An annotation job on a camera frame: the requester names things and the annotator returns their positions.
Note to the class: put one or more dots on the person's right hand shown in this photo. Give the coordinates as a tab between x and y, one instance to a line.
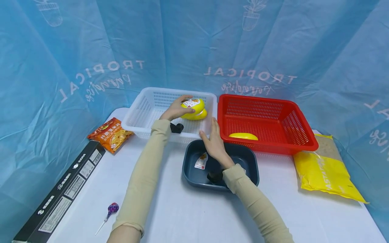
216	145

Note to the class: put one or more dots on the person's left hand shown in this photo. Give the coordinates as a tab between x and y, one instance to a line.
172	110

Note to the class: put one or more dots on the person's left index finger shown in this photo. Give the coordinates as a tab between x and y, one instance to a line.
183	98

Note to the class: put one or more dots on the person's left thumb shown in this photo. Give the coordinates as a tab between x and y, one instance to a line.
187	110

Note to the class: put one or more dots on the person's right thumb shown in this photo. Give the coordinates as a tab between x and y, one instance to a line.
203	135

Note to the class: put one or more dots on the person's right fingers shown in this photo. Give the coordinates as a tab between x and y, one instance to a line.
215	126

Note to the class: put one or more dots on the yellow oval pack with label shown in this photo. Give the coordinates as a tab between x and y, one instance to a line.
196	104

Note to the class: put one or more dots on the person's right forearm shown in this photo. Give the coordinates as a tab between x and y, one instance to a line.
258	206

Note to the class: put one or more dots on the person's left forearm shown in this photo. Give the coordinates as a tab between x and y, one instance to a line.
146	175

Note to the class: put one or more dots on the black wrist band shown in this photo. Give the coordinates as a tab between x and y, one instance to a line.
216	177
177	128

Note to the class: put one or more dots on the white and red small packet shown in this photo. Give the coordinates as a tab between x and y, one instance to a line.
201	162

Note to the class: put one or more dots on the dark blue tray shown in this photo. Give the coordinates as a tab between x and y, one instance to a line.
194	175

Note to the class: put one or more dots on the white plastic basket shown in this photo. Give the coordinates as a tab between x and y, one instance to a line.
142	114

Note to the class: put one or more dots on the red plastic basket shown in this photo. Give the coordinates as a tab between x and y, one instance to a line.
273	118

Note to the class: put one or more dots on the orange snack packet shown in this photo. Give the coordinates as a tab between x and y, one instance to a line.
111	135

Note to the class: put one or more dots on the purple lollipop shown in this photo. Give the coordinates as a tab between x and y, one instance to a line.
112	208

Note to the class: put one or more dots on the yellow and beige bag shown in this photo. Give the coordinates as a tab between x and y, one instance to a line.
325	172

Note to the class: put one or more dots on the long black box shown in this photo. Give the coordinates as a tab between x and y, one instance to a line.
60	195

